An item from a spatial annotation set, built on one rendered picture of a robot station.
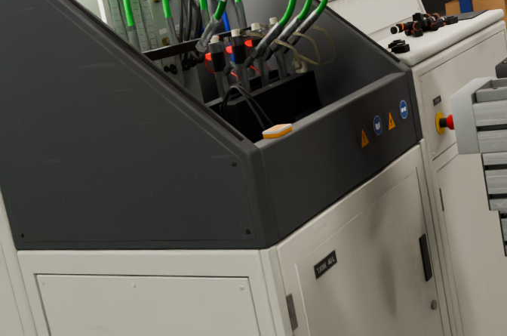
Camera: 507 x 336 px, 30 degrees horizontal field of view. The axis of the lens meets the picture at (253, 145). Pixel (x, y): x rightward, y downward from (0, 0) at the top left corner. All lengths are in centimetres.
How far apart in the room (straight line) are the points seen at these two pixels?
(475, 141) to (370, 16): 110
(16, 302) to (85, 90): 50
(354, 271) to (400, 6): 107
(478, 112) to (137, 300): 70
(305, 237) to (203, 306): 21
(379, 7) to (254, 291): 118
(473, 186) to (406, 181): 41
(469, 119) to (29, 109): 79
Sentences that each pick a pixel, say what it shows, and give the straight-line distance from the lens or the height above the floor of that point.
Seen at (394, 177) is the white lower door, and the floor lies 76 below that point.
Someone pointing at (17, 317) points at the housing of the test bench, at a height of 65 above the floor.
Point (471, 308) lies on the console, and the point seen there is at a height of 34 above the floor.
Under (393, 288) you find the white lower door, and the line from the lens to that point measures 195.
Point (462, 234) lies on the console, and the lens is 232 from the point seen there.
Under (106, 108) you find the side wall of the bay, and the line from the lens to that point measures 164.
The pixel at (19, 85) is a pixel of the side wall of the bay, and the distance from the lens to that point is 176.
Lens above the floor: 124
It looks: 11 degrees down
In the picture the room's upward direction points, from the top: 11 degrees counter-clockwise
